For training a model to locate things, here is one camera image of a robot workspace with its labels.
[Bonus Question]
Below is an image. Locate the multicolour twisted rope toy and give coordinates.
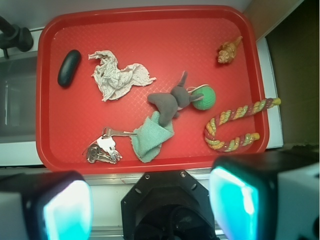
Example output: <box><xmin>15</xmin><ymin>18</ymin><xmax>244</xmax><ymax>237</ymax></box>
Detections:
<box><xmin>204</xmin><ymin>97</ymin><xmax>281</xmax><ymax>153</ymax></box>

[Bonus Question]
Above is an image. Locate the grey plush bunny toy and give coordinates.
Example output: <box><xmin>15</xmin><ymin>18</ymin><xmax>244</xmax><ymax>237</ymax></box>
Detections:
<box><xmin>147</xmin><ymin>71</ymin><xmax>204</xmax><ymax>127</ymax></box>

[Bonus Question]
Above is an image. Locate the red plastic tray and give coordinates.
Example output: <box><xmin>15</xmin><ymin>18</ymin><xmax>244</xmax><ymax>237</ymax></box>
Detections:
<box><xmin>36</xmin><ymin>6</ymin><xmax>265</xmax><ymax>174</ymax></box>

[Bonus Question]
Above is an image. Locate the brown spiral seashell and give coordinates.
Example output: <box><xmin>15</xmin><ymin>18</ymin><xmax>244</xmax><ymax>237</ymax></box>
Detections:
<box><xmin>217</xmin><ymin>36</ymin><xmax>243</xmax><ymax>64</ymax></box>

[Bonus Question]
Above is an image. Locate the black octagonal mount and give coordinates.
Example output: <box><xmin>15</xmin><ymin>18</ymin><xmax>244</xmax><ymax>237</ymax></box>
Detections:
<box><xmin>121</xmin><ymin>170</ymin><xmax>218</xmax><ymax>240</ymax></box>

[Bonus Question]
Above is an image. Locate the green rubber ball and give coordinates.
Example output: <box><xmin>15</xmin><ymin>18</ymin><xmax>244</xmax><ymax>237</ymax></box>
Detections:
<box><xmin>192</xmin><ymin>86</ymin><xmax>216</xmax><ymax>111</ymax></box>

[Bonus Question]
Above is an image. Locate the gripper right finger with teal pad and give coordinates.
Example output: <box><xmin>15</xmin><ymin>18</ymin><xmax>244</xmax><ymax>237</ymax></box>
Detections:
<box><xmin>209</xmin><ymin>149</ymin><xmax>320</xmax><ymax>240</ymax></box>

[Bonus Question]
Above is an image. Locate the silver key bunch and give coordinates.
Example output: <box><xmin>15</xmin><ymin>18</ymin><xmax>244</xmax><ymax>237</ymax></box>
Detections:
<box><xmin>82</xmin><ymin>126</ymin><xmax>137</xmax><ymax>165</ymax></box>

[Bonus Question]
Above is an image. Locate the black oval stone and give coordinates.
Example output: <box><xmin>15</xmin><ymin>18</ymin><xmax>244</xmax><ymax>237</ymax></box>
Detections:
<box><xmin>57</xmin><ymin>49</ymin><xmax>81</xmax><ymax>88</ymax></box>

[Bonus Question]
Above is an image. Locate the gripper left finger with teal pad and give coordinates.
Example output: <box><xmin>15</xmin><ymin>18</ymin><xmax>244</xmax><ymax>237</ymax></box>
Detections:
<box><xmin>0</xmin><ymin>171</ymin><xmax>93</xmax><ymax>240</ymax></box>

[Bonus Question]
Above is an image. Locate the crumpled white cloth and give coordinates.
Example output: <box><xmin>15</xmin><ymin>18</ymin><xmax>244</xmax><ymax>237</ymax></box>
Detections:
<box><xmin>88</xmin><ymin>50</ymin><xmax>157</xmax><ymax>102</ymax></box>

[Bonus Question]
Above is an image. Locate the black clamp mount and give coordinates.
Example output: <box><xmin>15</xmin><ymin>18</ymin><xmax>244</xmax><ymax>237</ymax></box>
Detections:
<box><xmin>0</xmin><ymin>16</ymin><xmax>34</xmax><ymax>60</ymax></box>

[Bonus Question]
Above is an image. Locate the light green folded cloth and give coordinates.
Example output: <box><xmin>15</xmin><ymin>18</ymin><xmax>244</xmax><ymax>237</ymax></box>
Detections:
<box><xmin>130</xmin><ymin>111</ymin><xmax>175</xmax><ymax>163</ymax></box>

